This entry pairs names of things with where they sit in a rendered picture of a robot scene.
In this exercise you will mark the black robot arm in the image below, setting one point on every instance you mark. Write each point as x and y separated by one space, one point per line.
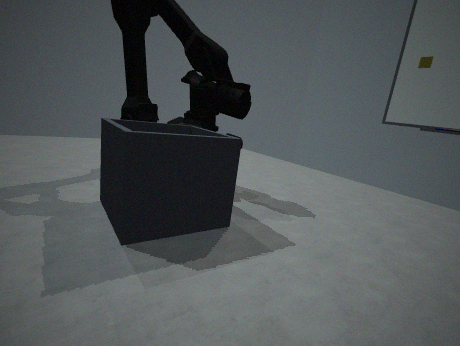
204 54

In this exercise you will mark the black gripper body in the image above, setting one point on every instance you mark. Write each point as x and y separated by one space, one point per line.
209 117

